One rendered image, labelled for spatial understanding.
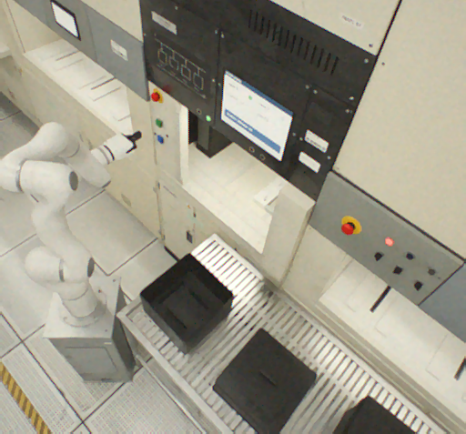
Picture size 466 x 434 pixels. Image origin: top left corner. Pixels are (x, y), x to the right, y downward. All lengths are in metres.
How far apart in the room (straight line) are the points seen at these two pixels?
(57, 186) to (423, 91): 0.98
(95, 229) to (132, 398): 1.16
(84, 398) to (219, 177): 1.41
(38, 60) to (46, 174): 1.80
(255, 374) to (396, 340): 0.60
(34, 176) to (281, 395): 1.13
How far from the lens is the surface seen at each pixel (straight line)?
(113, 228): 2.99
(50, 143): 1.35
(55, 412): 2.60
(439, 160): 1.09
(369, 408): 1.58
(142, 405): 2.52
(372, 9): 1.00
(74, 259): 1.48
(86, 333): 1.85
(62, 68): 2.89
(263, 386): 1.66
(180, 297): 1.85
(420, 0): 0.97
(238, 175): 2.12
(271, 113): 1.30
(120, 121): 2.44
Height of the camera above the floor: 2.46
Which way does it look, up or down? 53 degrees down
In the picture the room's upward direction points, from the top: 8 degrees clockwise
